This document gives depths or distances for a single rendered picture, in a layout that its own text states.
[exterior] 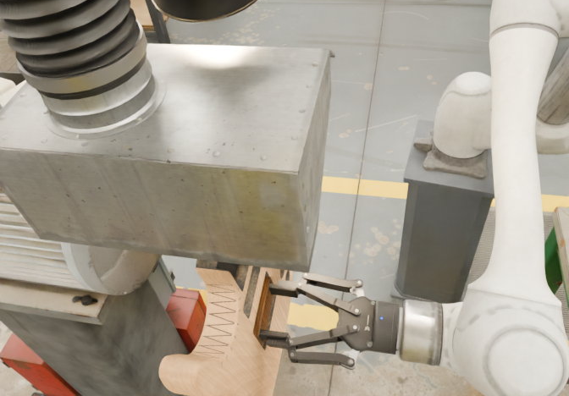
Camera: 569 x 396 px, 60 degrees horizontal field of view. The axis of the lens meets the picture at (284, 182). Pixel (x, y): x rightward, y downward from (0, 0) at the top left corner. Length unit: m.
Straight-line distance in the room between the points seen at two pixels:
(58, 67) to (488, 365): 0.49
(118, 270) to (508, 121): 0.60
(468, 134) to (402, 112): 1.41
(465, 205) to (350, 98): 1.50
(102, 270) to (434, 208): 1.13
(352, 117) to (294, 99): 2.36
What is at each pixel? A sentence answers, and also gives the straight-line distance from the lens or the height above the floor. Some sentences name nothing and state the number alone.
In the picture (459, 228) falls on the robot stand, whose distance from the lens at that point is 1.67.
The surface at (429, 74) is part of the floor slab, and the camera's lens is 3.14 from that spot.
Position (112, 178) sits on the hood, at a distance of 0.46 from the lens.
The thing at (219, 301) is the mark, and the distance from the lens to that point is 0.68.
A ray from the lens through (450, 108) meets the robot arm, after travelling 1.42.
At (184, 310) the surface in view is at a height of 0.62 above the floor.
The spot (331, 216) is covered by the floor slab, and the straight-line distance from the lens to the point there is 2.31.
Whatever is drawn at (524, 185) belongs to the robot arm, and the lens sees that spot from 0.70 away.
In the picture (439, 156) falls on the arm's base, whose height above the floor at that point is 0.74.
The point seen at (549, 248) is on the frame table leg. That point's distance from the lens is 1.26.
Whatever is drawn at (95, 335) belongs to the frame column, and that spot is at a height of 0.97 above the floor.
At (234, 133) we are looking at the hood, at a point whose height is 1.53.
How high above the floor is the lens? 1.80
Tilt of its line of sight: 47 degrees down
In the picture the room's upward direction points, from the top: 8 degrees counter-clockwise
